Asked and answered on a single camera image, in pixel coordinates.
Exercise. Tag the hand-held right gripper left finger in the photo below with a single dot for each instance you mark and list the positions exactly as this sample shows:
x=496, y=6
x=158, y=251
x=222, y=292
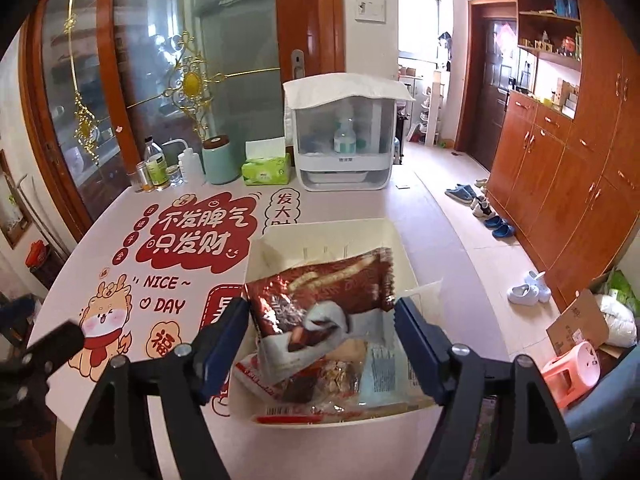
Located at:
x=220, y=355

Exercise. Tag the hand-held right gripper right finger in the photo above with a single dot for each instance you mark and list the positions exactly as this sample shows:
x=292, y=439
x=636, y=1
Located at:
x=420, y=350

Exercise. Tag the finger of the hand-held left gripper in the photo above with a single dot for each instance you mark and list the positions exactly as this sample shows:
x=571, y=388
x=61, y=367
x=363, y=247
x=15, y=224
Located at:
x=20, y=306
x=55, y=345

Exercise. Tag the large light blue snack packet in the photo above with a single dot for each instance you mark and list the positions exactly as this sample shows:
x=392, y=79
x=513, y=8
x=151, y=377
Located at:
x=385, y=375

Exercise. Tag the brown chocolate snack packet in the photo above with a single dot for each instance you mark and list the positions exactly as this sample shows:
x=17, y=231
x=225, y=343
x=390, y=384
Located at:
x=320, y=290

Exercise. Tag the white plastic bin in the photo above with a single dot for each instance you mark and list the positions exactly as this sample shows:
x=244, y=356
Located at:
x=325, y=235

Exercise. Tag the red white snack packet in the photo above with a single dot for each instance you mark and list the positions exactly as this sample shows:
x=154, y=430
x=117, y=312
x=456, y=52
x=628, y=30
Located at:
x=250, y=376

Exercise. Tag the red container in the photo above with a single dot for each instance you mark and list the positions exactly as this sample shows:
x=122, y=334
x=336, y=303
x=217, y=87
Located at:
x=37, y=255

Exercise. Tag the clear packet of brown candies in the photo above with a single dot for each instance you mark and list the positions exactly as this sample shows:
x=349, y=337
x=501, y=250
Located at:
x=330, y=374

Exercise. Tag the white child shoe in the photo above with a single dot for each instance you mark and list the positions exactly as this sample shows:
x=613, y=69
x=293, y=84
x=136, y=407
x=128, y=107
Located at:
x=522, y=294
x=539, y=285

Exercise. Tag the pink printed table cover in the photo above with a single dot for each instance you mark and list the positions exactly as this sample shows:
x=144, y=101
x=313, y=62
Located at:
x=150, y=245

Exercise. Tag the blue slipper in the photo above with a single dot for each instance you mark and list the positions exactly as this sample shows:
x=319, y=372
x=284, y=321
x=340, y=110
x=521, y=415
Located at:
x=494, y=221
x=504, y=231

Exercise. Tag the pink plastic stool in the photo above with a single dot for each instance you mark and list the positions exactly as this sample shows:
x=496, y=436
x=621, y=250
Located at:
x=572, y=372

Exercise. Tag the pair of sneakers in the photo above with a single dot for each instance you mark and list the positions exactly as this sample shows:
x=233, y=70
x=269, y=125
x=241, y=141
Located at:
x=482, y=206

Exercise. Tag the cardboard box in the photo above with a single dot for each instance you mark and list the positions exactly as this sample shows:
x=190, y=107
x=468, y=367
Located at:
x=577, y=322

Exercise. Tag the pair of grey slippers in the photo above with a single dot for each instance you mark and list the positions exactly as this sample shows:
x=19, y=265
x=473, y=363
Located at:
x=461, y=193

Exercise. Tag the small glass cup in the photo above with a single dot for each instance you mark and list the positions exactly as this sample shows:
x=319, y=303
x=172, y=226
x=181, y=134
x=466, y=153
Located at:
x=133, y=182

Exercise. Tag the small amber jar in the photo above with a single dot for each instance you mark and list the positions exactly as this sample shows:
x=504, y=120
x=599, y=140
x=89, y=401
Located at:
x=143, y=177

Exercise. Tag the small glass jar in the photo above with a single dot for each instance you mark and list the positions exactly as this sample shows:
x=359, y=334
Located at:
x=174, y=176

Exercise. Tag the white storage cabinet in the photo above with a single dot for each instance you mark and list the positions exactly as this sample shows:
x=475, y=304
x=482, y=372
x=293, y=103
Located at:
x=345, y=177

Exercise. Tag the green tissue box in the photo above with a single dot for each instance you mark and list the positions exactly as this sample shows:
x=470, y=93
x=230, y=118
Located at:
x=265, y=170

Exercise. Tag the white squeeze bottle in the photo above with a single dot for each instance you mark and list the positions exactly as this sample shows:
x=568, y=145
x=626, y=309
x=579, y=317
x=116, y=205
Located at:
x=192, y=165

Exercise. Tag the glass bottle with green label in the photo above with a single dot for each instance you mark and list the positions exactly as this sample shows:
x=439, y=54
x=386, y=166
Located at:
x=156, y=170

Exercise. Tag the teal canister with brown lid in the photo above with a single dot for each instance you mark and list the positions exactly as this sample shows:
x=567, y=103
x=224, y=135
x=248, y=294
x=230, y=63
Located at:
x=222, y=160

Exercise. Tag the blue sofa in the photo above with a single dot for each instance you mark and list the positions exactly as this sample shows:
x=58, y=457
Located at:
x=607, y=420

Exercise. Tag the white plastic bag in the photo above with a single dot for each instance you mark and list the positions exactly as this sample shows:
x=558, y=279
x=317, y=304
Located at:
x=620, y=322

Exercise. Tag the green plastic bag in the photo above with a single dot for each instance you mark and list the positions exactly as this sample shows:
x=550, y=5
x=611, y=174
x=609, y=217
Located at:
x=622, y=285

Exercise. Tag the dark entrance door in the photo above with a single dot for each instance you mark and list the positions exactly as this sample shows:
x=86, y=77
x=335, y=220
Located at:
x=492, y=90

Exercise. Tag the white cloth cover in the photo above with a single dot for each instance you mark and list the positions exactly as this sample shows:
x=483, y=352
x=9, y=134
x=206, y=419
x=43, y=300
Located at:
x=345, y=87

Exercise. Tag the wooden sliding glass door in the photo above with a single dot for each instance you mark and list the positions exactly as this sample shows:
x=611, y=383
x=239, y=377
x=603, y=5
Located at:
x=145, y=50

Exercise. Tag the wooden picture frame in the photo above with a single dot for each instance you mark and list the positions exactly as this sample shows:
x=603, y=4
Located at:
x=12, y=220

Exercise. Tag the wooden wall cabinet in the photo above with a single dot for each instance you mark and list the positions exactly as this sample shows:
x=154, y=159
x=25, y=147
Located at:
x=560, y=175

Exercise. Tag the white light switch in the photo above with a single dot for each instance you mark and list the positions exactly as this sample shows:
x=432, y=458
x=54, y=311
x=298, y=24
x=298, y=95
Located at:
x=370, y=10

